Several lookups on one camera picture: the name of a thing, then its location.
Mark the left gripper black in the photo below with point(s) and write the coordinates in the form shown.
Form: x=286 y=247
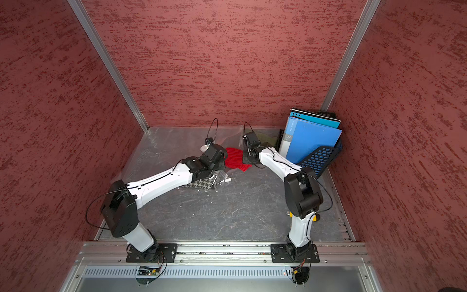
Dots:
x=221 y=163

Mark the green knitted scarf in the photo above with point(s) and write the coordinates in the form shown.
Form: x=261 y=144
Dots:
x=268 y=135

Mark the red knitted scarf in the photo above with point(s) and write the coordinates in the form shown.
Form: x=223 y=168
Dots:
x=234 y=159

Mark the houndstooth black white scarf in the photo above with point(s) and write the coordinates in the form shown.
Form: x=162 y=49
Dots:
x=202 y=185

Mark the clear plastic vacuum bag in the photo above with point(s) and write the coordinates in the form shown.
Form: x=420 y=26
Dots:
x=162 y=147

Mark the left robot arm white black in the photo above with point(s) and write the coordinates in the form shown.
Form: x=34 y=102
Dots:
x=121 y=204

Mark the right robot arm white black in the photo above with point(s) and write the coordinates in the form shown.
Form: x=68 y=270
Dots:
x=303 y=196

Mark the white round bag valve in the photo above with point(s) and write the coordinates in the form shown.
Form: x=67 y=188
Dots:
x=205 y=148

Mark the blue folder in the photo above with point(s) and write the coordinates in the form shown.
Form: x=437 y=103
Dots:
x=302 y=137

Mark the teal notebook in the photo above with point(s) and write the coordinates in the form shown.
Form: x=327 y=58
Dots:
x=322 y=117

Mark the blue perforated file rack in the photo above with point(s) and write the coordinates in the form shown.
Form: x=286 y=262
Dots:
x=318 y=160

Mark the yellow black screwdriver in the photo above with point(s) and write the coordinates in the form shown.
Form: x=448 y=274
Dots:
x=313 y=216

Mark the perforated metal vent strip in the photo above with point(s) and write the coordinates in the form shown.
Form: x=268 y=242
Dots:
x=192 y=272

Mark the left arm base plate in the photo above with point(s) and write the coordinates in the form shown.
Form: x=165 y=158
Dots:
x=162 y=253

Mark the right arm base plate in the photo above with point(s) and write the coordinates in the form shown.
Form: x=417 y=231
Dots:
x=288 y=253

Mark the aluminium front rail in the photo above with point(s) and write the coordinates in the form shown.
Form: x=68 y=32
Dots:
x=117 y=252

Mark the right aluminium corner post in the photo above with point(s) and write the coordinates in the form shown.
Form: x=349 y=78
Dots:
x=362 y=25

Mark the aluminium corner post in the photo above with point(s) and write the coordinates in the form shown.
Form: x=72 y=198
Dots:
x=362 y=25
x=92 y=33

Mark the left aluminium corner post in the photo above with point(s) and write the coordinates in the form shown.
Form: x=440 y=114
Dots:
x=92 y=33

